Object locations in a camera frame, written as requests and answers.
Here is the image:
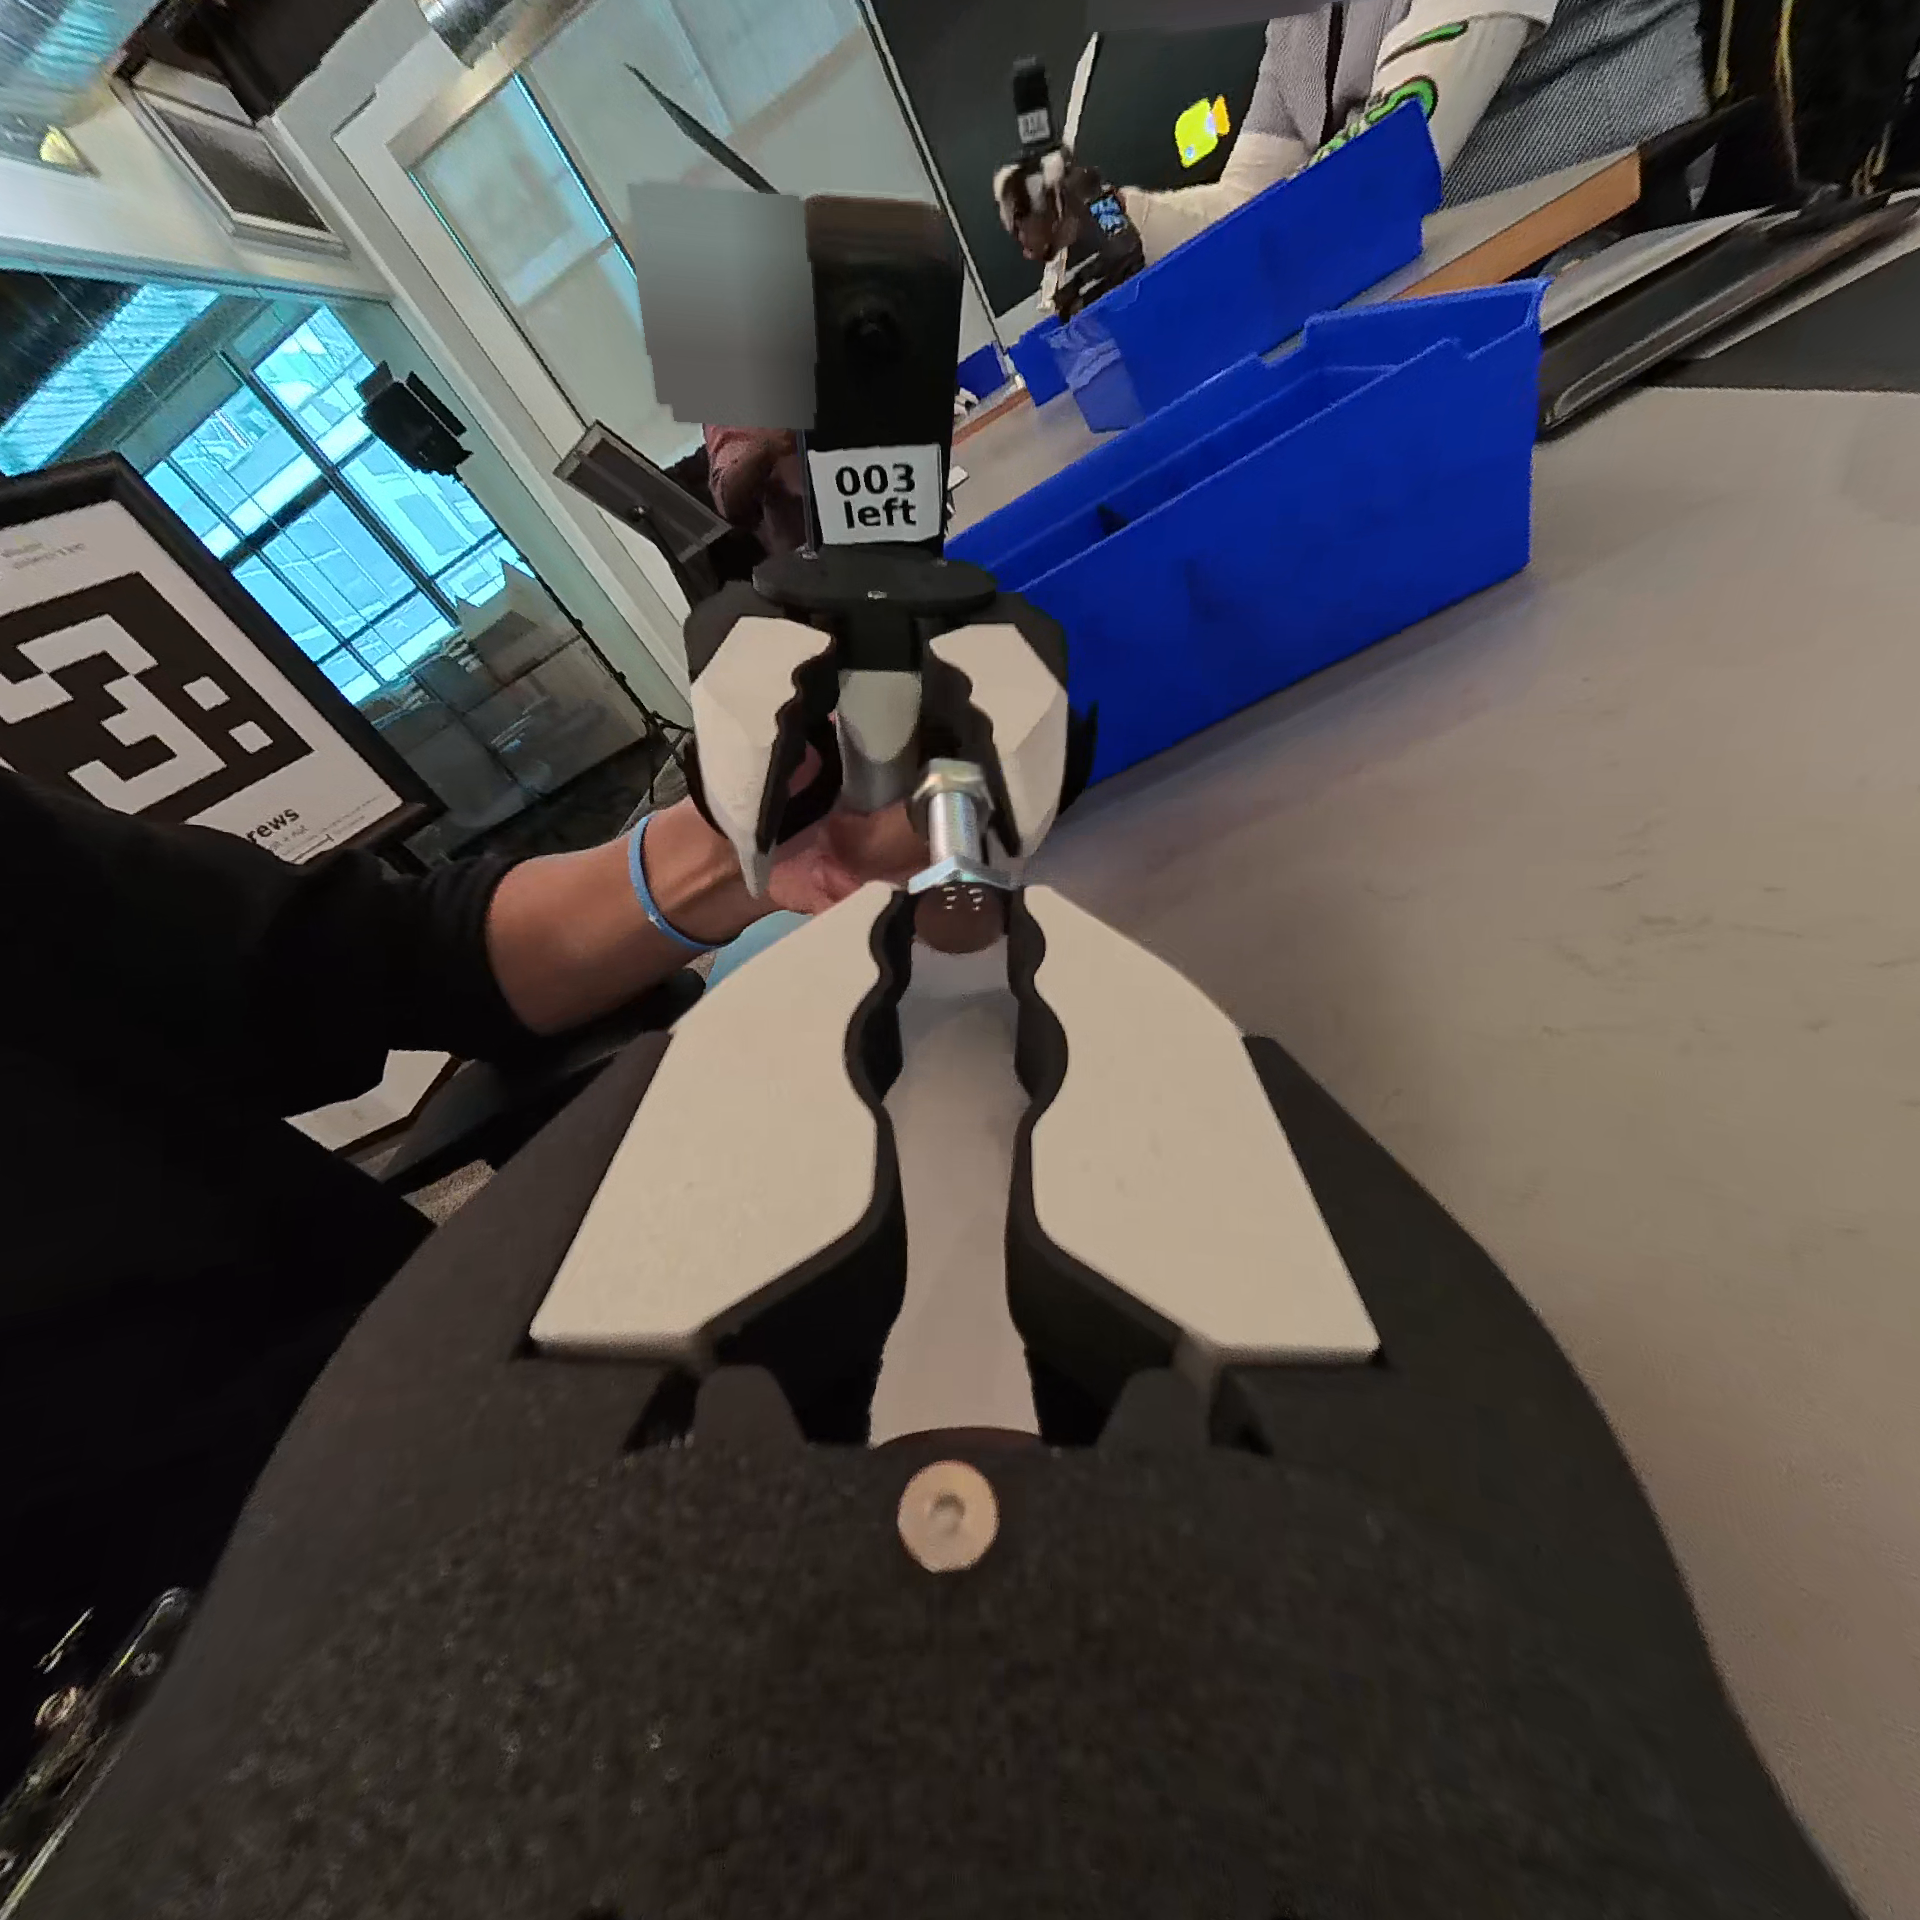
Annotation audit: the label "wood-edged table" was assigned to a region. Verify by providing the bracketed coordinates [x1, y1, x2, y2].
[1386, 147, 1650, 302]

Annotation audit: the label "black studio light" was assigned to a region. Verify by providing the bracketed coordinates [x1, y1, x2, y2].
[356, 358, 474, 472]

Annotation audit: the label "person's black sweater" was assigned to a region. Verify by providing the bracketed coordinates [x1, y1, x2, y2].
[0, 772, 633, 1803]

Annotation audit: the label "dark grey flat panel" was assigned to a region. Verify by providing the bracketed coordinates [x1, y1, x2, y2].
[1531, 178, 1920, 437]

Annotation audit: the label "black tilted monitor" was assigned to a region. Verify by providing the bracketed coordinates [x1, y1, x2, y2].
[555, 418, 736, 600]

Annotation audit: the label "steel hex bolt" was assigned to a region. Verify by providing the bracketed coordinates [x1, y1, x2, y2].
[904, 795, 1032, 959]

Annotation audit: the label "person's left hand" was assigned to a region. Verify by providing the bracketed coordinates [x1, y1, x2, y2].
[703, 726, 924, 945]

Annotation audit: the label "framed code sign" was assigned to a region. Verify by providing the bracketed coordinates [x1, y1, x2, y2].
[0, 454, 444, 870]

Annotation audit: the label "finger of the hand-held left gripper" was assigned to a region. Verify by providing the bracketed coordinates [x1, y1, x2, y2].
[927, 619, 1077, 863]
[689, 613, 845, 903]

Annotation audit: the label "blue plastic bin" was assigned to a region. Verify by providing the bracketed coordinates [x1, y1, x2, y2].
[1036, 96, 1443, 437]
[941, 276, 1551, 788]

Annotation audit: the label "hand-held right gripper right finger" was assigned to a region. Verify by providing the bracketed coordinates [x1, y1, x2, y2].
[1002, 885, 1382, 1451]

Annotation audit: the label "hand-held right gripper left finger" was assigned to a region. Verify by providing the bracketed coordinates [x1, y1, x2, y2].
[529, 881, 910, 1451]

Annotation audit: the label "black jacket yellow stripes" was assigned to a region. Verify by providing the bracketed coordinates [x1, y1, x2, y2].
[1710, 0, 1920, 198]

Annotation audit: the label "dark wall screen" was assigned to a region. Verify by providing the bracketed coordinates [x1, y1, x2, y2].
[870, 0, 1277, 318]

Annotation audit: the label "blue wristband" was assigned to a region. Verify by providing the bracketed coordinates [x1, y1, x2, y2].
[628, 814, 724, 955]

